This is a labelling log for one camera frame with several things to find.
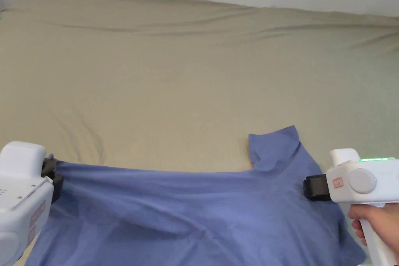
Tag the bed with beige sheet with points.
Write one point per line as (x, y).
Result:
(162, 85)

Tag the person's right hand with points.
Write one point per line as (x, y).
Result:
(375, 220)

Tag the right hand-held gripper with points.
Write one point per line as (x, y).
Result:
(361, 185)

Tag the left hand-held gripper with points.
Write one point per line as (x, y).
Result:
(18, 191)

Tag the blue shirt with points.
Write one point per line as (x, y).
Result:
(193, 216)

